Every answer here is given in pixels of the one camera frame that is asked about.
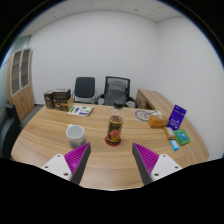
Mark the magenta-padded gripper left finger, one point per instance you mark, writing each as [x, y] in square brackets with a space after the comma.
[76, 159]

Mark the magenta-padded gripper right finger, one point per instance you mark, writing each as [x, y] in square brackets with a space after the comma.
[148, 159]

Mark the clear drink bottle black cap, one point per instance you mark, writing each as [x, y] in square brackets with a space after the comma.
[115, 128]

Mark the white mug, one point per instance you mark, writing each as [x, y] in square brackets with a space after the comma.
[75, 133]

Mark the tan snack packet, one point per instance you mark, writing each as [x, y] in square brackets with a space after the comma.
[169, 132]

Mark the flat round red coaster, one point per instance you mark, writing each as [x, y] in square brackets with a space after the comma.
[107, 141]

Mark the orange-brown cardboard box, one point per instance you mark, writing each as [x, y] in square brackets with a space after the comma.
[157, 121]

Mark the green packet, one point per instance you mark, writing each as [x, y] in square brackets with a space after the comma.
[182, 137]

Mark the white green purple leaflet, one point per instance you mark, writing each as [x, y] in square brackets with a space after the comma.
[80, 110]

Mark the purple hanging package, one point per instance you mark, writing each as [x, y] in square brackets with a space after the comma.
[177, 117]

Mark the tan cardboard box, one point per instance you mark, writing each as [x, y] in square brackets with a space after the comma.
[65, 106]

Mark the wooden side desk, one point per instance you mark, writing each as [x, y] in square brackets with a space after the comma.
[155, 98]

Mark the small dark brown box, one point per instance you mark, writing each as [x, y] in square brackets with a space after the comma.
[48, 99]

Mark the dark brown printed box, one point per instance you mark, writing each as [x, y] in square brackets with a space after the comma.
[62, 94]

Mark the black office chair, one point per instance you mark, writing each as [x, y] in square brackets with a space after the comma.
[84, 86]

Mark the black leather sofa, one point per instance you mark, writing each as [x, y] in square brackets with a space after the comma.
[8, 130]

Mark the mesh office chair grey jacket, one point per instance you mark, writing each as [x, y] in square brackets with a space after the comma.
[116, 91]

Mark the wooden glass-door cabinet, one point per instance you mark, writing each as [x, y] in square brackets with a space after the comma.
[23, 100]

